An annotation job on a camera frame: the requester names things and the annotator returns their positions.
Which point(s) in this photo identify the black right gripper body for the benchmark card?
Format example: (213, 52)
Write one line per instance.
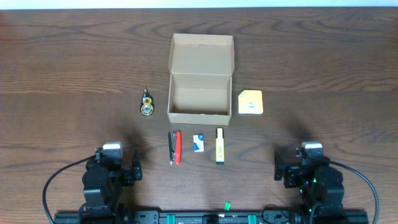
(291, 180)

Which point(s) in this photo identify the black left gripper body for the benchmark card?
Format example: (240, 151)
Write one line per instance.
(127, 176)

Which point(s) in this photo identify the yellow highlighter pen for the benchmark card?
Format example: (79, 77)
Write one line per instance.
(219, 146)

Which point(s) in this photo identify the black yellow correction tape dispenser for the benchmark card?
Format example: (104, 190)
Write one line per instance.
(147, 104)

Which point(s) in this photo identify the yellow sticky note pad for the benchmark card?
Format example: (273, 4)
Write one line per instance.
(250, 102)

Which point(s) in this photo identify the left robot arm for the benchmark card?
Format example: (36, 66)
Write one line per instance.
(104, 180)

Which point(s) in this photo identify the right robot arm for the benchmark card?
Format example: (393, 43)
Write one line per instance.
(320, 186)

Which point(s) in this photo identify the red black stapler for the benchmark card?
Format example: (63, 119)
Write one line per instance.
(175, 147)

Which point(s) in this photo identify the small green clip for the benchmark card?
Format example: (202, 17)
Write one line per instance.
(227, 206)

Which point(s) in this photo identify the open cardboard box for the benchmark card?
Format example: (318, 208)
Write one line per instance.
(201, 77)

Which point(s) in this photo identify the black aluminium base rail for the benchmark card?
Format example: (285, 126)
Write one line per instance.
(154, 217)

